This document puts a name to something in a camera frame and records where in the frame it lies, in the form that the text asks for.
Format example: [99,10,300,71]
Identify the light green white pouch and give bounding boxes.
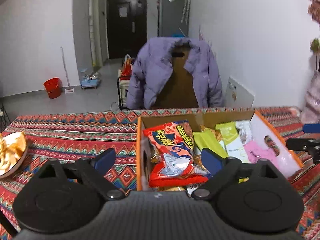
[215,121,250,163]

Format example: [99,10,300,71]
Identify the purple puffer jacket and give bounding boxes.
[126,37,223,110]

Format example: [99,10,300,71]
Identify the grey refrigerator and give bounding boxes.
[157,0,191,37]

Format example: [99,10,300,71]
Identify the red plastic bucket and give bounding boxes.
[43,77,61,99]

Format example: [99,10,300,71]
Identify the green snack pouch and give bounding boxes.
[193,128,228,158]

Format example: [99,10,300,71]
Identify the pink textured vase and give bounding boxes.
[300,72,319,124]

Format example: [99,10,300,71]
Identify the red cardboard fruit box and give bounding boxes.
[136,108,303,191]

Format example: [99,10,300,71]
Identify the white mop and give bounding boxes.
[60,47,74,94]

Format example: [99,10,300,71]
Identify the colourful patterned tablecloth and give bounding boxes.
[1,107,319,239]

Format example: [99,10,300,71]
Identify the large pink snack bag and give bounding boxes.
[244,140,280,167]

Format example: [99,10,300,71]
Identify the blue pet feeder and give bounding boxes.
[80,68,101,89]

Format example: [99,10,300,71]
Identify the brown wooden chair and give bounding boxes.
[152,44,199,109]

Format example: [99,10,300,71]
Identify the white leaning board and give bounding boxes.
[224,76,255,108]

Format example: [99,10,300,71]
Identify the small grey white packet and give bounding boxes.
[235,120,254,145]

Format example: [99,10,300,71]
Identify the dark entrance door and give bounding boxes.
[106,0,147,59]

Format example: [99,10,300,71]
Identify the plate of orange peels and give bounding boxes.
[1,132,28,179]

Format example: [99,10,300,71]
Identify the red ramen snack bag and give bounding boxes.
[143,120,209,188]

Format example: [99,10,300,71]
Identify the dried pink roses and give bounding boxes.
[308,0,320,72]

